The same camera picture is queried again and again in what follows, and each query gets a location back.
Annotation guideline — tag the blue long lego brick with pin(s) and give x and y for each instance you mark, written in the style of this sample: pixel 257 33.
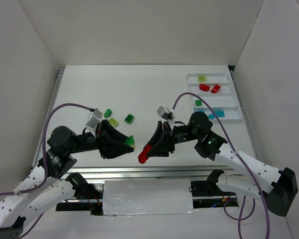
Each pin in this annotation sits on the blue long lego brick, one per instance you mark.
pixel 219 114

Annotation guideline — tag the red long lego brick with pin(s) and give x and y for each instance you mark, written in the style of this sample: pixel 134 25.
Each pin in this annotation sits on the red long lego brick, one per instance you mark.
pixel 142 157

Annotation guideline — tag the pale yellow sloped lego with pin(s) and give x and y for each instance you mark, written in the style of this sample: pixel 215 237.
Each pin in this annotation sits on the pale yellow sloped lego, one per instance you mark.
pixel 202 79

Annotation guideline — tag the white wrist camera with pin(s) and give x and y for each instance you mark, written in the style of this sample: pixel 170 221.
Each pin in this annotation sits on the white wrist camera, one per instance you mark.
pixel 93 120
pixel 167 115

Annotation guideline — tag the aluminium front rail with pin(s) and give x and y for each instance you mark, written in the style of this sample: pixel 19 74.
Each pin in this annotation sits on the aluminium front rail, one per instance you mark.
pixel 104 173

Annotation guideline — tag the red rounded lego brick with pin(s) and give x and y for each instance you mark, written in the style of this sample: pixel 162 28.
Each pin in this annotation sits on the red rounded lego brick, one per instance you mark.
pixel 215 89

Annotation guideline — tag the dark green lego brick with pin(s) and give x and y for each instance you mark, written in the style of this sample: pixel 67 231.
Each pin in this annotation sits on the dark green lego brick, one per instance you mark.
pixel 129 119

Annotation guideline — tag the white taped cover panel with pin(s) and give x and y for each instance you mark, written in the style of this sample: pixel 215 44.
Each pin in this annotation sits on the white taped cover panel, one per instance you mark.
pixel 147 197

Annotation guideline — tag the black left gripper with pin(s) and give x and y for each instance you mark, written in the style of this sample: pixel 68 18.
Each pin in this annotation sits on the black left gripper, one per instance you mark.
pixel 101 139

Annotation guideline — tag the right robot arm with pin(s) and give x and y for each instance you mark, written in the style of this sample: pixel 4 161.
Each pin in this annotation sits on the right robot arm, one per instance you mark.
pixel 278 187

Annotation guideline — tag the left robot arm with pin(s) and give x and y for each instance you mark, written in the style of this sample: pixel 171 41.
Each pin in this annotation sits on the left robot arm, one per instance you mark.
pixel 45 186

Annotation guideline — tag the red curved lego brick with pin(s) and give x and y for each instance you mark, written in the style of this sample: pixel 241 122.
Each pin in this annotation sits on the red curved lego brick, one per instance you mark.
pixel 204 87

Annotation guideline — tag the lime green lego brick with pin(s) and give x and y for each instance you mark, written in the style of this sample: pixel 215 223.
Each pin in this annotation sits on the lime green lego brick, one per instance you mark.
pixel 113 122

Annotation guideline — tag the green sloped lego brick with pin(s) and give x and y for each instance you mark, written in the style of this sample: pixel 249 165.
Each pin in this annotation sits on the green sloped lego brick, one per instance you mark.
pixel 107 113

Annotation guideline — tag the green thin lego brick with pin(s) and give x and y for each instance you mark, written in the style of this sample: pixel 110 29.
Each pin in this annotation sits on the green thin lego brick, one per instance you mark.
pixel 129 141

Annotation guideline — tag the white compartment tray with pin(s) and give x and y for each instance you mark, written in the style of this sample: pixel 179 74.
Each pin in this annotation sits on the white compartment tray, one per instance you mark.
pixel 225 100

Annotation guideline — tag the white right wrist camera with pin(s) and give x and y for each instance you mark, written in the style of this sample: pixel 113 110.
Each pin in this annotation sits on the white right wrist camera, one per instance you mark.
pixel 167 115

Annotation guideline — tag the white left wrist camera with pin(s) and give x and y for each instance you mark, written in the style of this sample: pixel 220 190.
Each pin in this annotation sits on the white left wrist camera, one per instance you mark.
pixel 93 120

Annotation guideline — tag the small green square lego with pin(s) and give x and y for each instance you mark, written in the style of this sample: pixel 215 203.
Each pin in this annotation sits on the small green square lego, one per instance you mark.
pixel 198 103

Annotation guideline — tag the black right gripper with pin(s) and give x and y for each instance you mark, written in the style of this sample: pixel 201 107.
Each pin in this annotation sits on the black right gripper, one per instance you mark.
pixel 169 137

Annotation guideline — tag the small teal lego brick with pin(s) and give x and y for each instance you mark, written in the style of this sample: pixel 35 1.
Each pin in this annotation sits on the small teal lego brick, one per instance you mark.
pixel 211 116

